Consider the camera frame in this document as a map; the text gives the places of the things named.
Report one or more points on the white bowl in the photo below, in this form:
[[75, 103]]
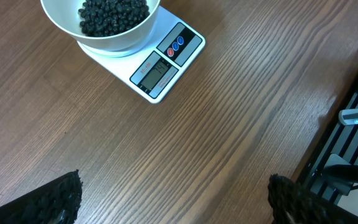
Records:
[[64, 14]]

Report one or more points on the black beans in bowl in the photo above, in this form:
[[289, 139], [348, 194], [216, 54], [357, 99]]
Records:
[[102, 18]]

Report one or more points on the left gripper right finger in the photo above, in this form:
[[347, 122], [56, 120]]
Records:
[[291, 203]]

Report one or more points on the white digital kitchen scale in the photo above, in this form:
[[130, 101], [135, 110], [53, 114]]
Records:
[[153, 66]]

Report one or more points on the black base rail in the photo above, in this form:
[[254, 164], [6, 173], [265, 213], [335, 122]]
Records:
[[337, 139]]

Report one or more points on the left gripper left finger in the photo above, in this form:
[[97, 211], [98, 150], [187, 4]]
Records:
[[55, 202]]

